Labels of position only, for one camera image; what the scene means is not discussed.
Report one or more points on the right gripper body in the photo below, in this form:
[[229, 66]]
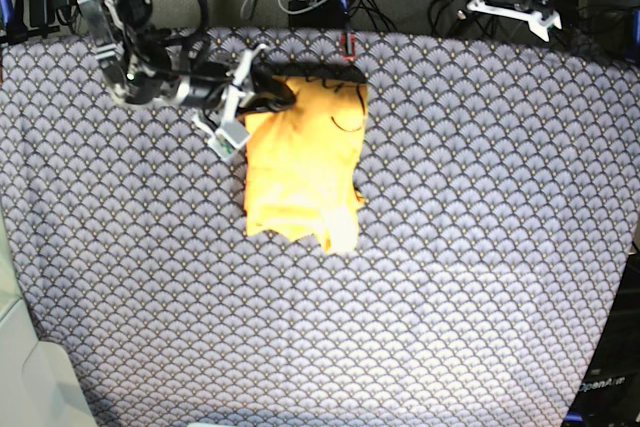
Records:
[[207, 85]]

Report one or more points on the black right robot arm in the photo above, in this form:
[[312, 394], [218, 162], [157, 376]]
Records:
[[141, 63]]

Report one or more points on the red and black clamp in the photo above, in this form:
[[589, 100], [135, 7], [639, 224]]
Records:
[[348, 45]]

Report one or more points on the white plastic bin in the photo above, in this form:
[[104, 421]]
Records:
[[38, 383]]

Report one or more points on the blue fan-patterned tablecloth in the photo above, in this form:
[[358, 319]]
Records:
[[502, 190]]

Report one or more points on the black OpenArm box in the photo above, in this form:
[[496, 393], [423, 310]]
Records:
[[609, 393]]

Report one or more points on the yellow T-shirt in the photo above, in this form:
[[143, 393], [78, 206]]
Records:
[[301, 164]]

